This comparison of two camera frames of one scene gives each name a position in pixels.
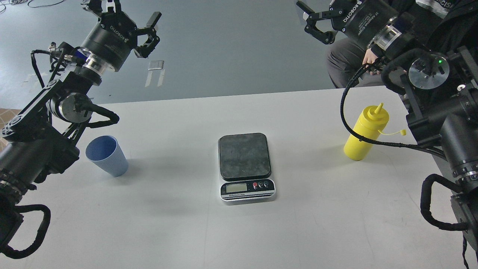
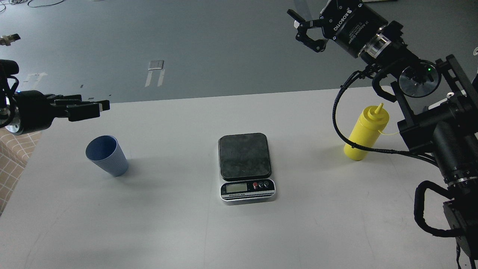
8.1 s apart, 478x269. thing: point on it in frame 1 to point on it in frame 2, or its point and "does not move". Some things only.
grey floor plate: [156, 64] does not move
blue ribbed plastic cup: [105, 151] does not move
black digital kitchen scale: [244, 168] does not move
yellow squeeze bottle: [372, 120] does not move
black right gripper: [364, 20] to [351, 24]
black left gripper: [112, 40] to [36, 111]
